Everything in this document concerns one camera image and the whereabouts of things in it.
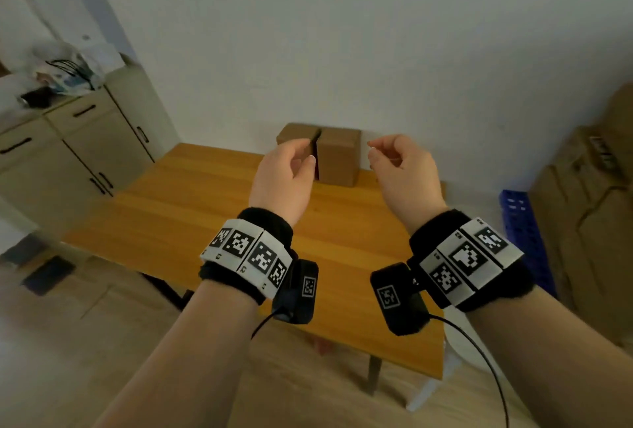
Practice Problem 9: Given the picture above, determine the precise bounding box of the black wristband with marker tiles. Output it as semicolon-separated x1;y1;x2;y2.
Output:
199;207;298;306
408;209;536;314

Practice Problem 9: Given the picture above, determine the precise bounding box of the person's right forearm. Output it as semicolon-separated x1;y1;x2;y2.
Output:
466;288;633;428

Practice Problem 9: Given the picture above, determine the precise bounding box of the blue plastic crate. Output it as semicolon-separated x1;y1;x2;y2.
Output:
498;189;558;298

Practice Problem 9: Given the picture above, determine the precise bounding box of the wooden table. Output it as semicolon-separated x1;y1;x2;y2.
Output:
62;142;449;394

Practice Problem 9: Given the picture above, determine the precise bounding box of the white stool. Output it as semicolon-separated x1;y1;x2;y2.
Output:
406;316;501;413

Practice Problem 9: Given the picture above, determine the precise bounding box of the black camera cable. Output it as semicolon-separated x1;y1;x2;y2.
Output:
427;313;510;428
250;308;288;340

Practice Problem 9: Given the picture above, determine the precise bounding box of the beige cabinet with black handles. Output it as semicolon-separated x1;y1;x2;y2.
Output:
0;64;182;248

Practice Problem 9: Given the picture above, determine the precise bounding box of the black object on cabinet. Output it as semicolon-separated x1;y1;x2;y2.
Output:
18;87;53;109

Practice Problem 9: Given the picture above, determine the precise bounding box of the black floor mat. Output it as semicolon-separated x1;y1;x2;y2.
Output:
22;255;76;297

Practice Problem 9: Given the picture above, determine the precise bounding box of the white plastic bag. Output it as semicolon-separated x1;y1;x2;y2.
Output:
31;41;125;95

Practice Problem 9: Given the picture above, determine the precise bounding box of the large brown cardboard box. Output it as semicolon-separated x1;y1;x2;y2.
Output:
528;82;633;347

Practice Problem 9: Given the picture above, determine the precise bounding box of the person's left hand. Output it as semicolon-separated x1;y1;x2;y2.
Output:
249;138;317;229

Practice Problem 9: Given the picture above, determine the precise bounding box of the person's right hand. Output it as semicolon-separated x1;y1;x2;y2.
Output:
367;134;449;235

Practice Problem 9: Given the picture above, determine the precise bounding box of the person's left forearm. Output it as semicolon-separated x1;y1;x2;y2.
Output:
93;280;260;428

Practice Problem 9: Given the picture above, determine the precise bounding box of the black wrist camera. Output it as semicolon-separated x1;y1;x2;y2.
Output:
370;263;431;337
272;259;319;325

